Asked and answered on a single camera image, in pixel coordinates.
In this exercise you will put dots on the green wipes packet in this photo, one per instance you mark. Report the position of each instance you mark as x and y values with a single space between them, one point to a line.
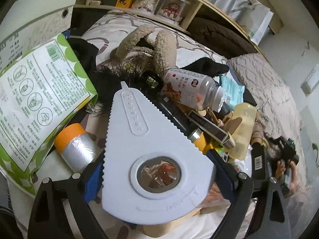
37 99

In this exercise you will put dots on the small yellow box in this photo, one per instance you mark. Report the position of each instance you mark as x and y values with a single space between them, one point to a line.
124 2

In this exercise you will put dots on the wooden shelf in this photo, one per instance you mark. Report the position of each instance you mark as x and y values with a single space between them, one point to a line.
199 7

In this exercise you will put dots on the white shoe box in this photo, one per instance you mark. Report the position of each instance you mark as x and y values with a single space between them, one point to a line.
37 17

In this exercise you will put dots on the brown folded blanket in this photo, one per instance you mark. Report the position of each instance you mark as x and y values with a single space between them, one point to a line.
219 37

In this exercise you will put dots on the orange-capped plastic roll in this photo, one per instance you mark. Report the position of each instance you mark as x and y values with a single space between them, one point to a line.
74 144

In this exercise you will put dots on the white green paper bag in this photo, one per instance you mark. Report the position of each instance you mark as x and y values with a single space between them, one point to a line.
259 22

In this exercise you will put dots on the black feather trim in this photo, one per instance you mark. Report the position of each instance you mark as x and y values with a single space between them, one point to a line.
112 87

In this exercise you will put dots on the black flat box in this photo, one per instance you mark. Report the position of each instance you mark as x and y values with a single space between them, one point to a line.
250 99

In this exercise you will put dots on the red doll in clear case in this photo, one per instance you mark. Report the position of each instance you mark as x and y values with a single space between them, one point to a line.
173 10

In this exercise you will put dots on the white wall switch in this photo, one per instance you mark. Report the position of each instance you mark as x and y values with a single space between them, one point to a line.
311 79

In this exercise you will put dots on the white triangular plastic case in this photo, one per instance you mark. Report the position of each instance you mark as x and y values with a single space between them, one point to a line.
154 142

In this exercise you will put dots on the black labelled box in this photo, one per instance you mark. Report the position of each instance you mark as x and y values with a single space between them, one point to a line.
258 161

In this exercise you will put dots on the long black gold box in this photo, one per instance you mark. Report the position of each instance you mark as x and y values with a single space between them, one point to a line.
211 129

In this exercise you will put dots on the beige fuzzy plush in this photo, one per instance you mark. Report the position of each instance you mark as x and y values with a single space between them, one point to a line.
164 47

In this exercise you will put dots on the teal wipes packet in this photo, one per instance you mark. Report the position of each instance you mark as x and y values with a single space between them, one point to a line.
231 89

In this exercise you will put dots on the black cloth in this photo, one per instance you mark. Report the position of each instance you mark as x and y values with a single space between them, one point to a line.
83 54

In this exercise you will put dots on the black sock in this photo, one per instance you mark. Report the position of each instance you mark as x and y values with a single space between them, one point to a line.
206 67

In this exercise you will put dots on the person's right hand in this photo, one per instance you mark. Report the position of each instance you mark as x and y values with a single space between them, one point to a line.
294 179

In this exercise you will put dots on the beige textured pillow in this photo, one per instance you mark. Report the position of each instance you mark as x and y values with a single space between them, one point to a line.
261 87

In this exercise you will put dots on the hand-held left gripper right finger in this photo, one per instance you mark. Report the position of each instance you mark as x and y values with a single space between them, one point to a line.
224 176

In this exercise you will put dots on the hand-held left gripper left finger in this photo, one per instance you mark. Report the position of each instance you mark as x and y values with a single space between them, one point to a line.
93 184

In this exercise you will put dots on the red-label clear bottle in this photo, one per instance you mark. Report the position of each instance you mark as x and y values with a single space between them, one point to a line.
189 87

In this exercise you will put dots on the yellow translucent bottle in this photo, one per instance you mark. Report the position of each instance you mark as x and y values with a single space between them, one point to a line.
243 124

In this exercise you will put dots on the dark grey cylinder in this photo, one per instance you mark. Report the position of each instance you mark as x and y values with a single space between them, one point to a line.
177 117

